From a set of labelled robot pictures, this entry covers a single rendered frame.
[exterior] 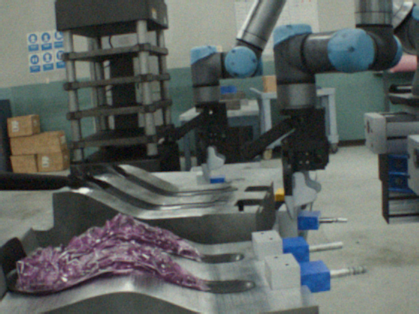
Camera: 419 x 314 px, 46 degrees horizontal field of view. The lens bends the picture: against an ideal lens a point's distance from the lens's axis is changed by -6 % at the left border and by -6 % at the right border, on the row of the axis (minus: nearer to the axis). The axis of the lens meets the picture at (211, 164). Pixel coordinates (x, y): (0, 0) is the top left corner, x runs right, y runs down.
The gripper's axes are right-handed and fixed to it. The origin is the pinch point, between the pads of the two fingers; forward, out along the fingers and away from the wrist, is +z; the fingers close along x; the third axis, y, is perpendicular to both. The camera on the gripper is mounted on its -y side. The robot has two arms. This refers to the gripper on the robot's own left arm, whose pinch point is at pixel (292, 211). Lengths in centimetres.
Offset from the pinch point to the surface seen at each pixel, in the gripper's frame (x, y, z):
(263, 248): -29.5, 1.5, -2.6
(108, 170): -4.4, -36.9, -9.4
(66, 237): -20.6, -38.1, 0.0
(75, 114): 324, -267, -4
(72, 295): -52, -15, -4
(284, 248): -28.0, 4.2, -2.1
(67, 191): -20.4, -36.5, -8.8
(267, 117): 557, -136, 30
